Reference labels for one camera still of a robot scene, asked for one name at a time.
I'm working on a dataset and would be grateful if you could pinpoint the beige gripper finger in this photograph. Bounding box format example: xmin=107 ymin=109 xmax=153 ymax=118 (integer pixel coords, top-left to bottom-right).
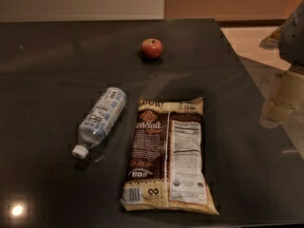
xmin=274 ymin=66 xmax=304 ymax=108
xmin=259 ymin=99 xmax=293 ymax=128

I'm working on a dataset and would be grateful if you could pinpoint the brown chip bag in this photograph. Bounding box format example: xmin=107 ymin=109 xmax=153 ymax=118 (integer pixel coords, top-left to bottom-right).
xmin=121 ymin=98 xmax=218 ymax=215

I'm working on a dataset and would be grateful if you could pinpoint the red apple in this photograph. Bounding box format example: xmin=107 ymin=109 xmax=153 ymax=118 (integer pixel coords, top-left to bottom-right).
xmin=141 ymin=38 xmax=162 ymax=61

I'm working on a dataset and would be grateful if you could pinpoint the clear plastic water bottle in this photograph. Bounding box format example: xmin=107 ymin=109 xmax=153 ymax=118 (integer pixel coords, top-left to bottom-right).
xmin=72 ymin=87 xmax=126 ymax=160

